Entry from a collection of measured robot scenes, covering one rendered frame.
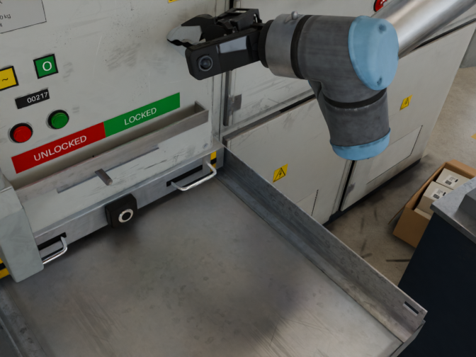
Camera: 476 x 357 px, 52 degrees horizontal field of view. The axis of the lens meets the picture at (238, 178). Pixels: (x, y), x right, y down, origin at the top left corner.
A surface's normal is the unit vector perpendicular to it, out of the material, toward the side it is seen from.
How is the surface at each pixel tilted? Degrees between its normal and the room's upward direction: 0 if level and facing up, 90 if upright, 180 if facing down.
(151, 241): 0
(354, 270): 90
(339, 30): 36
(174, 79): 90
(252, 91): 90
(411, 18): 66
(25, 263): 90
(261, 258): 0
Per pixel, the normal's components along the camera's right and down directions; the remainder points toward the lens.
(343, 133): -0.55, 0.67
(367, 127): 0.18, 0.64
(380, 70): 0.77, 0.16
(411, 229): -0.63, 0.30
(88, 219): 0.65, 0.55
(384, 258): 0.06, -0.73
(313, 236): -0.76, 0.41
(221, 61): 0.41, 0.42
